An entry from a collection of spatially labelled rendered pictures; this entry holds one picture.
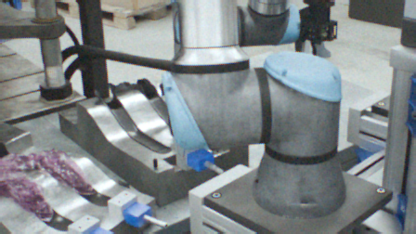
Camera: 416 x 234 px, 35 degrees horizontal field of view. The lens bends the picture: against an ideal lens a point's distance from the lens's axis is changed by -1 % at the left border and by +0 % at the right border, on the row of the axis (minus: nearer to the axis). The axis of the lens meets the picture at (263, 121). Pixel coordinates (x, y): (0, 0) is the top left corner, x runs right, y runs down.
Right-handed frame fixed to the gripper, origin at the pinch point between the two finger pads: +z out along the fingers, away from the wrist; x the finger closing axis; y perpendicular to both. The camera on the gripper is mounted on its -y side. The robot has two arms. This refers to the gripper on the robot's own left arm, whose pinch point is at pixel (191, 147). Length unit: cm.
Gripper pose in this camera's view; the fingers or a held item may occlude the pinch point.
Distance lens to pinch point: 142.8
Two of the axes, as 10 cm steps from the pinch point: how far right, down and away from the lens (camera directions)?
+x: 7.5, -2.8, 6.0
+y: 6.7, 3.2, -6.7
